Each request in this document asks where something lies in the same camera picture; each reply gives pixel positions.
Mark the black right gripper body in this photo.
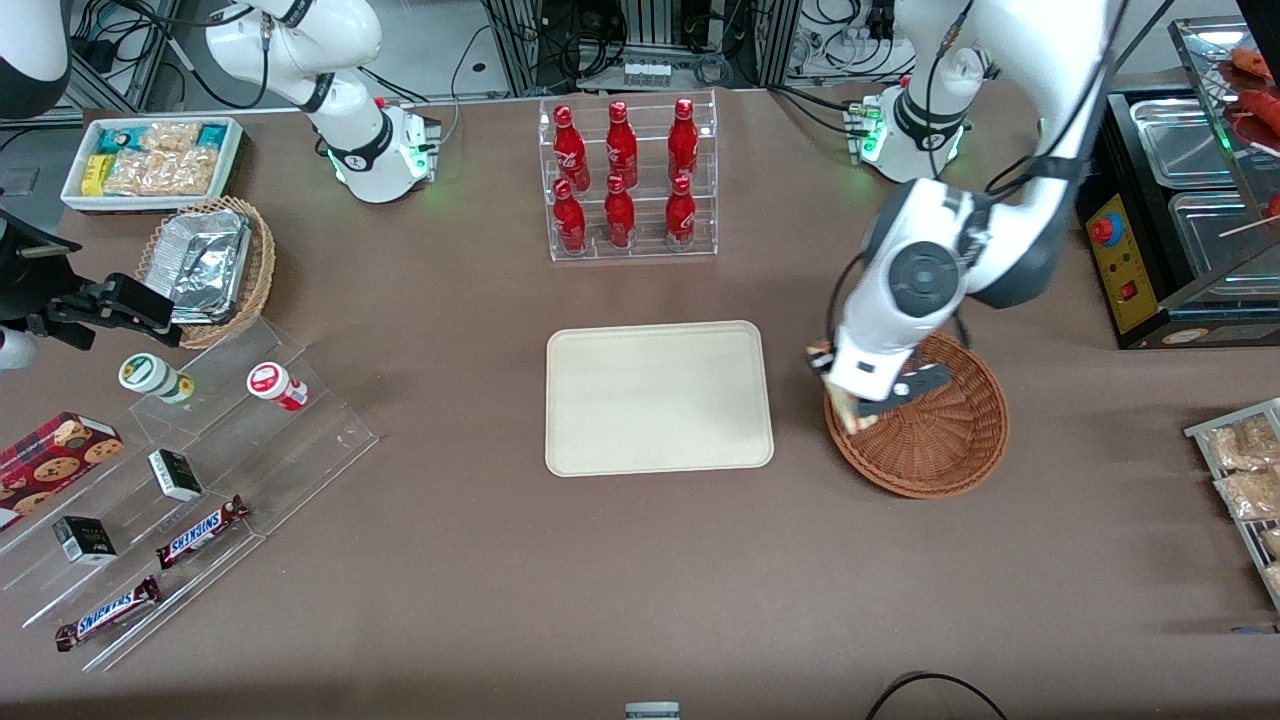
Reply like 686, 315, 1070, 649
0, 208, 103, 349

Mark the triangular sandwich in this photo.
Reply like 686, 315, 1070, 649
807, 339, 884, 435

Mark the round brown wicker basket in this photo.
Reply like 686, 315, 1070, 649
823, 330, 1011, 500

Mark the light brown wicker basket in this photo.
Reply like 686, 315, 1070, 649
134, 195, 277, 351

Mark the beige rectangular tray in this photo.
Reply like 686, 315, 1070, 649
544, 319, 776, 479

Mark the green lid cup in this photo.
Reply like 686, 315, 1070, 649
117, 352, 197, 407

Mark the white snack bin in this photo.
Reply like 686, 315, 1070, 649
59, 116, 245, 215

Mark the clear rice cracker bag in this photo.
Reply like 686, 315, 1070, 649
104, 148, 219, 197

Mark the red plaid cookie box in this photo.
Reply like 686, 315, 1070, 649
0, 411, 125, 532

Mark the red lid cup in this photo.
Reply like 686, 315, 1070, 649
246, 361, 310, 413

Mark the small black box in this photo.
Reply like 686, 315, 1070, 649
147, 448, 205, 503
51, 515, 119, 567

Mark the clear acrylic stepped shelf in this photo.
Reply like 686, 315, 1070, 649
0, 317, 380, 674

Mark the snickers bar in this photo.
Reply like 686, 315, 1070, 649
154, 494, 252, 572
54, 574, 162, 653

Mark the red cola bottle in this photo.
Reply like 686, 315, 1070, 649
552, 104, 592, 193
551, 178, 589, 255
667, 97, 700, 187
602, 173, 637, 250
604, 100, 640, 189
664, 175, 698, 252

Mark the clear acrylic bottle rack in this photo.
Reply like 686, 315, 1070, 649
537, 89, 720, 264

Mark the black hot food display case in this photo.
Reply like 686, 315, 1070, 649
1074, 14, 1280, 351

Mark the steel food pan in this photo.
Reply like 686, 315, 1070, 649
1167, 189, 1280, 280
1129, 96, 1242, 192

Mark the clear fried snack bag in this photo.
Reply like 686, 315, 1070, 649
1214, 468, 1280, 522
1202, 414, 1280, 473

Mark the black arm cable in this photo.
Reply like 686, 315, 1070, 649
824, 0, 1133, 353

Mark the black looped cable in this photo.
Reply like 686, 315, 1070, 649
864, 671, 1010, 720

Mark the aluminium frame rack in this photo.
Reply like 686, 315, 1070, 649
480, 0, 803, 97

